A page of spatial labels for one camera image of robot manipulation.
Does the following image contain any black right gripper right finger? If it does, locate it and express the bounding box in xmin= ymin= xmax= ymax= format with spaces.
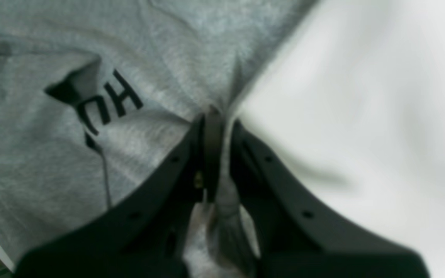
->
xmin=230 ymin=121 xmax=429 ymax=278

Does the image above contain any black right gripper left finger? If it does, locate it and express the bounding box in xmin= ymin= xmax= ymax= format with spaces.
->
xmin=14 ymin=108 xmax=224 ymax=278

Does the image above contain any grey T-shirt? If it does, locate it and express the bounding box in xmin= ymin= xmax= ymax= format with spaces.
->
xmin=0 ymin=0 xmax=317 ymax=277

